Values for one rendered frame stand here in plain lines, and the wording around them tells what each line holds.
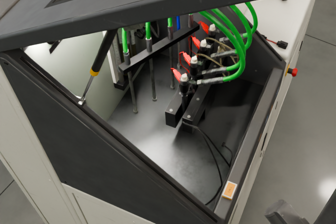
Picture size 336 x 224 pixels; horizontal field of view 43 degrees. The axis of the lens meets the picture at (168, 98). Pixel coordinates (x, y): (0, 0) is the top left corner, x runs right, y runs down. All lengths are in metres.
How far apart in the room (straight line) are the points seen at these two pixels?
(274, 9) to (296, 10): 0.09
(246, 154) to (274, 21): 0.60
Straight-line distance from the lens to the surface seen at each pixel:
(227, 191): 1.30
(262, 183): 2.41
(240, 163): 1.36
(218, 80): 1.26
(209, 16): 1.10
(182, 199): 1.18
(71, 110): 1.05
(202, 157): 1.50
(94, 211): 1.65
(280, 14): 1.78
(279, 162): 2.49
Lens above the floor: 2.13
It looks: 52 degrees down
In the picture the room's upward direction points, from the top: 3 degrees counter-clockwise
